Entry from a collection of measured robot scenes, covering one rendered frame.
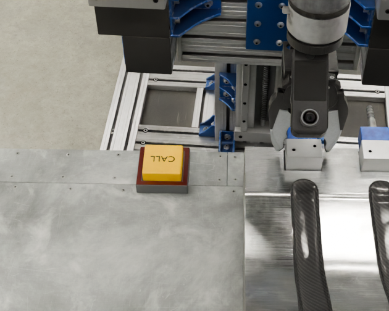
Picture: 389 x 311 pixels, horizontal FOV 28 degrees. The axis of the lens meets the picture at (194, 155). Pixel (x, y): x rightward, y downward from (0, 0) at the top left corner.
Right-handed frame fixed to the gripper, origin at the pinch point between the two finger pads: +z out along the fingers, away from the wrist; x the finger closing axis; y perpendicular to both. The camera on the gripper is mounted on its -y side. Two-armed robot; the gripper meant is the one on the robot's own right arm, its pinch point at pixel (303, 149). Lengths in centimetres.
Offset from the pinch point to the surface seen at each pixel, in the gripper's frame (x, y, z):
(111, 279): 26.9, -15.7, 11.0
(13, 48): 86, 128, 91
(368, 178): -9.1, -3.7, 2.0
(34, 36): 79, 135, 91
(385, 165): -11.5, -2.3, 0.8
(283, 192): 3.0, -6.5, 2.1
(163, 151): 20.7, 5.6, 7.3
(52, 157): 39.2, 7.2, 11.0
